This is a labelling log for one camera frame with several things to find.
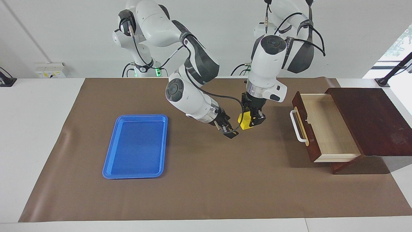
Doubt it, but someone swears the yellow cube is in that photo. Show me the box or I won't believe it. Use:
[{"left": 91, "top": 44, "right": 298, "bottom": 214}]
[{"left": 238, "top": 111, "right": 255, "bottom": 131}]

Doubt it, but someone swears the wooden drawer with white handle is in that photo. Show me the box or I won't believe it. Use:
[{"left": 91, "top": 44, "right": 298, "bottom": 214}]
[{"left": 290, "top": 91, "right": 361, "bottom": 163}]

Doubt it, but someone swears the dark wooden drawer cabinet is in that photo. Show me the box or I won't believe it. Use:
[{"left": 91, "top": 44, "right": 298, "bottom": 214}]
[{"left": 325, "top": 88, "right": 412, "bottom": 175}]

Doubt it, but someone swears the brown table mat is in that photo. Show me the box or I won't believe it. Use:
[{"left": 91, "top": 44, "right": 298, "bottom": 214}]
[{"left": 18, "top": 77, "right": 412, "bottom": 223}]

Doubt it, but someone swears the blue plastic tray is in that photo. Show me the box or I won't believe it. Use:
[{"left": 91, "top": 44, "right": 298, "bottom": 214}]
[{"left": 102, "top": 114, "right": 168, "bottom": 179}]

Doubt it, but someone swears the black base cable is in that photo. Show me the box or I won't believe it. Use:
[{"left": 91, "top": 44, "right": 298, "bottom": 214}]
[
  {"left": 122, "top": 63, "right": 136, "bottom": 78},
  {"left": 230, "top": 63, "right": 251, "bottom": 76}
]

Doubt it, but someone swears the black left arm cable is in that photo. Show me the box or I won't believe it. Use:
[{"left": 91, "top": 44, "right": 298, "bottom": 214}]
[{"left": 264, "top": 0, "right": 326, "bottom": 57}]

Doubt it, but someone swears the black camera stand pole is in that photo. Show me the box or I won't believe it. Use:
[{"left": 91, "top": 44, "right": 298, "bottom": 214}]
[{"left": 375, "top": 52, "right": 412, "bottom": 88}]

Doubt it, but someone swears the window with white frame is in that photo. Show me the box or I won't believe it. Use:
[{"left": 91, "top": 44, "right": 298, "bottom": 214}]
[{"left": 378, "top": 24, "right": 412, "bottom": 70}]

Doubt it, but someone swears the white wall power socket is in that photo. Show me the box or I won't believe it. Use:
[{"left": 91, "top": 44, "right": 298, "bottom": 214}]
[{"left": 35, "top": 63, "right": 66, "bottom": 79}]

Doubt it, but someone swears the black table clamp mount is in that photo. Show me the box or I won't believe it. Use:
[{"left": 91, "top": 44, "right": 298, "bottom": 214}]
[{"left": 0, "top": 67, "right": 17, "bottom": 87}]

